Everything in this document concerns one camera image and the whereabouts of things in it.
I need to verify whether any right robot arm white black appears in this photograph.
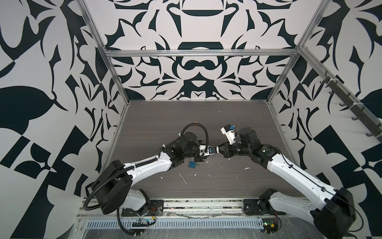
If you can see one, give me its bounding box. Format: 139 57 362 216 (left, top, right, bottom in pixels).
219 124 356 239

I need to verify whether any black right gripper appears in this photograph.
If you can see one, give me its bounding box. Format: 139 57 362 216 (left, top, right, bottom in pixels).
214 140 252 158

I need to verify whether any blue padlock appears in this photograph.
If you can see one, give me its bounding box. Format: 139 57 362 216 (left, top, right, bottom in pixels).
188 161 198 168

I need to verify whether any black coat hook rail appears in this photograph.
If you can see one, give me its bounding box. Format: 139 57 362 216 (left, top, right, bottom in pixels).
320 70 382 143

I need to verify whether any left circuit board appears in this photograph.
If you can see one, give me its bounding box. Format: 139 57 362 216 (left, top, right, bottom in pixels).
131 217 156 227

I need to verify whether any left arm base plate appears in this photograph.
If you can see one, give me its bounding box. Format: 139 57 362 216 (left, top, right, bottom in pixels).
121 200 164 217

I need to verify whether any black corrugated cable conduit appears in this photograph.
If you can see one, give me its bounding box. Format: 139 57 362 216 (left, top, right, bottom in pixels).
83 122 209 236

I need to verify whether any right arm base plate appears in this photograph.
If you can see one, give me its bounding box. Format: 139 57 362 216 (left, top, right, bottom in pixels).
243 199 269 216

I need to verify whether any circuit board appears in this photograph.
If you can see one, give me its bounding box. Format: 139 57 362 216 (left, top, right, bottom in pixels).
261 217 282 235
131 217 156 227

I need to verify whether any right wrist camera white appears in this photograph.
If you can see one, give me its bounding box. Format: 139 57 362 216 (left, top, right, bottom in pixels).
220 124 237 145

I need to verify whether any right circuit board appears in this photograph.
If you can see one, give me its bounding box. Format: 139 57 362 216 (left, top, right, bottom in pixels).
261 217 282 235

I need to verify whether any white slotted cable duct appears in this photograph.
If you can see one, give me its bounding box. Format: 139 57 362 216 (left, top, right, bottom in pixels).
86 218 264 230

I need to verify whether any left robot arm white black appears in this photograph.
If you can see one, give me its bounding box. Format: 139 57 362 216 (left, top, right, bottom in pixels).
83 132 211 215

